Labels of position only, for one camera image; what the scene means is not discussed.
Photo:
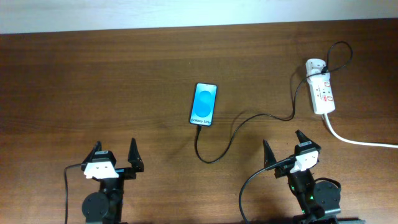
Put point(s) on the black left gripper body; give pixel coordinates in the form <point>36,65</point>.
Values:
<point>125,173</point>

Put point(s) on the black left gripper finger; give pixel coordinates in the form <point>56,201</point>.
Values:
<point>134,157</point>
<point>89,157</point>

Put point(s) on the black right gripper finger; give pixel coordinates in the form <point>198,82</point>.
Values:
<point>269,157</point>
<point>303,140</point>

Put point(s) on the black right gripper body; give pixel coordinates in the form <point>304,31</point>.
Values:
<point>283,170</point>

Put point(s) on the blue Galaxy smartphone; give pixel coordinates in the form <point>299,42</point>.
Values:
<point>203,104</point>

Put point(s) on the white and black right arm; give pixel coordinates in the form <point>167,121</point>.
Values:
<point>319,199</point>

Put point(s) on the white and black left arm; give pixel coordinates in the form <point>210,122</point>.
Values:
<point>105,205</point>

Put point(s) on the white charger plug adapter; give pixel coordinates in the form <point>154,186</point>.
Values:
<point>314,67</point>

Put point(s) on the white power strip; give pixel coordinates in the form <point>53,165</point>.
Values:
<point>321,94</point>

